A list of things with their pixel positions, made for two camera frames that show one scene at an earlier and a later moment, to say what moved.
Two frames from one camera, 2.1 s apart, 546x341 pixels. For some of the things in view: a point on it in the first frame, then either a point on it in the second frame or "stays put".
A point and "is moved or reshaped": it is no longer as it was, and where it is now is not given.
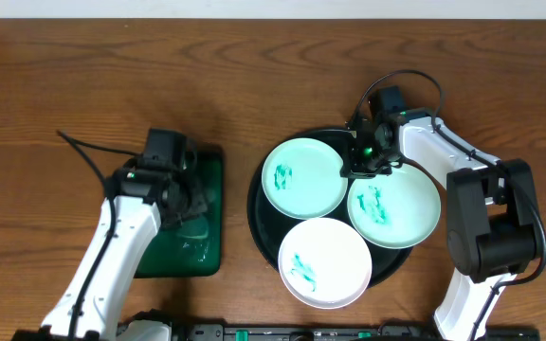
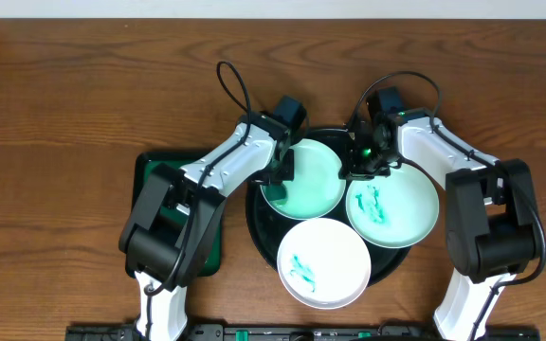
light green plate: [395, 211] stays put
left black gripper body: [190, 200] to [280, 173]
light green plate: [301, 179] stays put
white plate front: [324, 262] stays put
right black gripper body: [369, 159] stays put
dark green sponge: [196, 227] is moved or reshaped
